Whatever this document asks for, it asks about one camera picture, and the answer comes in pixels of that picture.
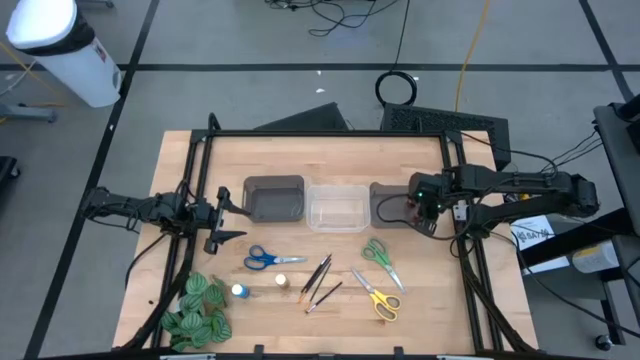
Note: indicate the grey metal stand foot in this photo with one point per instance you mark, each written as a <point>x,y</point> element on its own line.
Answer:
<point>30,112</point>

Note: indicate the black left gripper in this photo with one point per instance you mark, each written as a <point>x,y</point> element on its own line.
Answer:
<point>210,220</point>

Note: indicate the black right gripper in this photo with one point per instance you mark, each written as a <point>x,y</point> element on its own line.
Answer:
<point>430,192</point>

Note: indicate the clear plastic bin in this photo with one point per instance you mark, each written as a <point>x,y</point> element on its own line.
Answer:
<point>340,210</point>

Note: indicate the dark grey plastic bin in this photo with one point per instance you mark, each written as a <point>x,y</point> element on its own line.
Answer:
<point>390,190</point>
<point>275,200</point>

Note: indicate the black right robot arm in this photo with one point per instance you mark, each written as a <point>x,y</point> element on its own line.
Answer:
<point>525,182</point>

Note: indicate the ochre brown paint bottle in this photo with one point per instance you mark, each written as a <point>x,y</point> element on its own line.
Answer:
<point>282,280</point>

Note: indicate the black paintbrush silver ferrule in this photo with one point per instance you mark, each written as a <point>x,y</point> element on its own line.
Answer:
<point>325,297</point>

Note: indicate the white plastic canister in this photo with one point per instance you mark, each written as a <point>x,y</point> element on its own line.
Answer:
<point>595,257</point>

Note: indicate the black floor equipment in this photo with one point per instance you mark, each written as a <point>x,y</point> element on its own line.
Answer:
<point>7,170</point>

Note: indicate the white printed paper sheet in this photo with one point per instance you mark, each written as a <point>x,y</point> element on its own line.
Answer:
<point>537,232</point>

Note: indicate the black flat panel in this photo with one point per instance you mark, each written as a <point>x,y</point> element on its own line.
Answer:
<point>315,120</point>

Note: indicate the black paintbrush gold ferrule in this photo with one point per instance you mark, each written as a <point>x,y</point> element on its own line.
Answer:
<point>324,265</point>
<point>321,282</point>
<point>314,280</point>

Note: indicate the black equipment cart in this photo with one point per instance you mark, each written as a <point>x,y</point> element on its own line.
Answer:
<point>617,145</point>

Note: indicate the black aluminium rig frame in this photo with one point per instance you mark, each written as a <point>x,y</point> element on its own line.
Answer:
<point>325,133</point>

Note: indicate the blue paint bottle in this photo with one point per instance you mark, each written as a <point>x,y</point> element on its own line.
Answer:
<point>239,290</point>

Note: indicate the artificial green leafy plant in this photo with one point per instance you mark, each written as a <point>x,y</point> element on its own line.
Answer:
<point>197,320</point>

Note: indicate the white trash can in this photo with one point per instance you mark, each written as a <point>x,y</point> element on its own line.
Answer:
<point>75,70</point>

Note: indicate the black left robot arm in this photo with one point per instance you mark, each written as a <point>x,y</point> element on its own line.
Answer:
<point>150,207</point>

